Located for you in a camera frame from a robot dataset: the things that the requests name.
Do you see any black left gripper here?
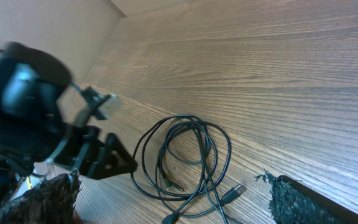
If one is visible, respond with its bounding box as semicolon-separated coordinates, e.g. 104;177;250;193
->
45;125;137;180

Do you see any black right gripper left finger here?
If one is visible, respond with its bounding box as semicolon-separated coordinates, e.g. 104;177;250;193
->
0;170;81;224

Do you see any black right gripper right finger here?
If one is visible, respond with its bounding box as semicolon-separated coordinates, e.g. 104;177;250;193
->
255;170;358;224

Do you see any black USB-A cable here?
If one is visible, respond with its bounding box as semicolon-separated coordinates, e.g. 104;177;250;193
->
131;114;247;224

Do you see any black cable with silver plug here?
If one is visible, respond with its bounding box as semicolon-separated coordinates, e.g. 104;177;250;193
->
157;119;220;218

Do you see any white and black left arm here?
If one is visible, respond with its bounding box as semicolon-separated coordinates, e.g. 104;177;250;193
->
0;42;137;190

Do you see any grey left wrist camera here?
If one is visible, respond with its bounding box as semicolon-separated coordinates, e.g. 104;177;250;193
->
81;86;122;121

